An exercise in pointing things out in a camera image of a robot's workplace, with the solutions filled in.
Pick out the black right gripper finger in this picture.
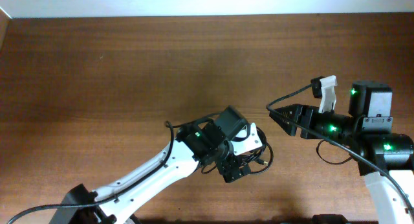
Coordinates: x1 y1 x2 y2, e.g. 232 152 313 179
276 104 310 117
269 110 302 137

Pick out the thin black USB cable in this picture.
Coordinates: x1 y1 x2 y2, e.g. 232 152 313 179
232 126 275 175

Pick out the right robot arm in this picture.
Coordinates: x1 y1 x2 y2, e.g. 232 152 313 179
266 77 413 223

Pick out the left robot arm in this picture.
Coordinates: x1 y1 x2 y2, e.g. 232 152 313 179
51 106 263 224

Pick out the black base block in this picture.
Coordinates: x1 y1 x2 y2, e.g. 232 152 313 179
311 214 348 224

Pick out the right camera black cable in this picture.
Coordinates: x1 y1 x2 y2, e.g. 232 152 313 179
265 84 414 215

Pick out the camera black cable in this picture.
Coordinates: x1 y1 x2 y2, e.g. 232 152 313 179
265 84 414 215
6 112 224 224

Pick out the thin black arm wire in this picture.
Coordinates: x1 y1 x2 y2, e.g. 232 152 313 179
316 139 353 166

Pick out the left camera black cable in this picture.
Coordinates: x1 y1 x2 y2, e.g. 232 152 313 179
6 112 224 224

